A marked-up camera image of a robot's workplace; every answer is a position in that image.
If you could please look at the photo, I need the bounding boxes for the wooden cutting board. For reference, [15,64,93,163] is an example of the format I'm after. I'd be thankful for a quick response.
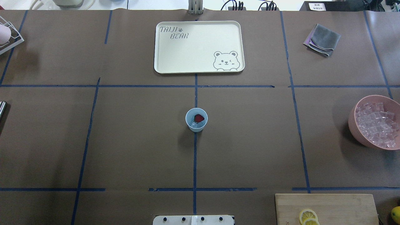
[275,193,379,225]

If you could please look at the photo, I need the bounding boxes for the pink cup on rack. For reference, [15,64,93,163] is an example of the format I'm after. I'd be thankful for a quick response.
[0,24,11,45]

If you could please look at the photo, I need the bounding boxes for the lemon slices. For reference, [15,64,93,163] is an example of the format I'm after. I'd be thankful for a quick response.
[299,208,320,225]

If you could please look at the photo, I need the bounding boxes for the light blue cup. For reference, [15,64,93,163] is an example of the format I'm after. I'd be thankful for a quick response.
[185,108,208,133]

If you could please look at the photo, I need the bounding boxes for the white wire cup rack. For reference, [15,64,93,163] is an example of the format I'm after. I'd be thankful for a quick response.
[0,17,24,55]

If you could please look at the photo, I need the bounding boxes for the red strawberry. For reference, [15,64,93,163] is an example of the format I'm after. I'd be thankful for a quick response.
[194,114,205,123]

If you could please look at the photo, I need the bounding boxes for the steel muddler black tip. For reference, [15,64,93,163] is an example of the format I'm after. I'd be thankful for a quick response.
[0,101,8,119]

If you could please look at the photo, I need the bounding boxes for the cream toaster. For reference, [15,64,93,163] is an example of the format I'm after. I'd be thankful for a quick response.
[53,0,84,8]

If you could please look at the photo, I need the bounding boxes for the cream bear tray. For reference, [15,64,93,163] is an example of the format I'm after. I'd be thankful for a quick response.
[154,21,245,74]

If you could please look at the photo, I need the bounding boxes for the grey folded cloth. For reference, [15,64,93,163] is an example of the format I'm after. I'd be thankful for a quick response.
[303,24,341,57]

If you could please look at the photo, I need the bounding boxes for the pink bowl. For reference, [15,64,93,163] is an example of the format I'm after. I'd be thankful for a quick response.
[348,95,400,151]

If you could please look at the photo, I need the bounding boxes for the aluminium frame post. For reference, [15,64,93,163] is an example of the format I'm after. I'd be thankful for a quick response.
[188,0,204,15]

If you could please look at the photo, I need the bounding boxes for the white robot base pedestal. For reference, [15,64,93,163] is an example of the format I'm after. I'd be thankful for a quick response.
[153,215,235,225]

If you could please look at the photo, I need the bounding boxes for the pile of ice cubes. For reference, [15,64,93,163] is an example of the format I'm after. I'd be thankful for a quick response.
[355,102,400,148]

